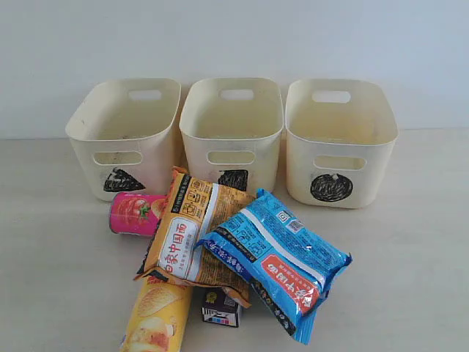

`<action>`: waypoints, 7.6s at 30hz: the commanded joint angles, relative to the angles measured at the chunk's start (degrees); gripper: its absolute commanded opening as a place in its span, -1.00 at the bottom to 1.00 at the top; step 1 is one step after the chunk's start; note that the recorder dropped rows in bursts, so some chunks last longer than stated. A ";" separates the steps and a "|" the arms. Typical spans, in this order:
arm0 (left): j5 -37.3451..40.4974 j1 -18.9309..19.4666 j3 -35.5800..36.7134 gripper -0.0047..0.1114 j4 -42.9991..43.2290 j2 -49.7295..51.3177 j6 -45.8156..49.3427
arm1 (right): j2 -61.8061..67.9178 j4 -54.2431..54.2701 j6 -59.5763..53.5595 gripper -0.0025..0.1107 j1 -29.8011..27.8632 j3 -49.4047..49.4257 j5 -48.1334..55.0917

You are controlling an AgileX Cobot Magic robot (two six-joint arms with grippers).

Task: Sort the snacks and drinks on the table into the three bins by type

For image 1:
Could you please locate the orange instant noodle packet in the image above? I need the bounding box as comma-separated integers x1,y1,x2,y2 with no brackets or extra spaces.
135,167,254,308

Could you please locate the blue instant noodle packet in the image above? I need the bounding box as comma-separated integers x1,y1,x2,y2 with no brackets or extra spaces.
198,188,352,345

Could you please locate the purple milk carton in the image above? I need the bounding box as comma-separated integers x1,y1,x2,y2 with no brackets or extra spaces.
202,287,243,328

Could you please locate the yellow Lays chips can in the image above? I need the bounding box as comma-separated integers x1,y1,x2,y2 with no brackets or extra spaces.
119,276,193,352

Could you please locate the cream bin with square mark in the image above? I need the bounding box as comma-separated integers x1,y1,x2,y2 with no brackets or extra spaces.
180,78,284,194

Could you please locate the pink Lays chips can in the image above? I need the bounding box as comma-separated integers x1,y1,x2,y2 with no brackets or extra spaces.
109,192,166,237

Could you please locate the cream bin with circle mark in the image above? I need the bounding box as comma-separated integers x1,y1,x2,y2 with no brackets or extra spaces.
285,78,399,209

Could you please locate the cream bin with triangle mark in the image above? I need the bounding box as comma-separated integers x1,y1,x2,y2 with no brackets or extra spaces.
65,78,182,201

